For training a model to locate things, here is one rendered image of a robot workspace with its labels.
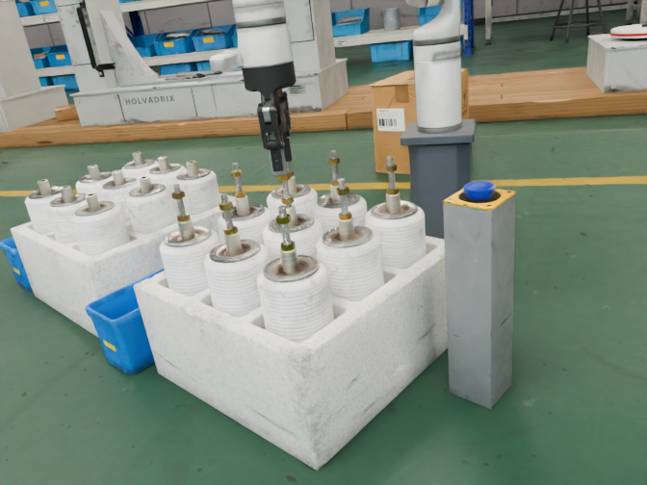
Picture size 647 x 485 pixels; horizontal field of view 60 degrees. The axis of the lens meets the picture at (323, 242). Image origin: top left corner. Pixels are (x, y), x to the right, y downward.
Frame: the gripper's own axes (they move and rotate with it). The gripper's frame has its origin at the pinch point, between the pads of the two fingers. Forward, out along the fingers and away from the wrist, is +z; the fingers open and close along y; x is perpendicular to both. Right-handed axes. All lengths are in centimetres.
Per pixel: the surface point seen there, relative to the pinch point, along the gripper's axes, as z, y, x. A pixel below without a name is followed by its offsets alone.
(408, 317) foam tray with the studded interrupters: 23.7, -9.4, -17.3
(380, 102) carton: 12, 107, -17
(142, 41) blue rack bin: -4, 561, 234
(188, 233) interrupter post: 9.7, -3.0, 16.1
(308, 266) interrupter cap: 10.5, -16.5, -4.3
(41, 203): 12, 27, 58
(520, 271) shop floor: 36, 25, -43
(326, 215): 11.6, 5.0, -5.4
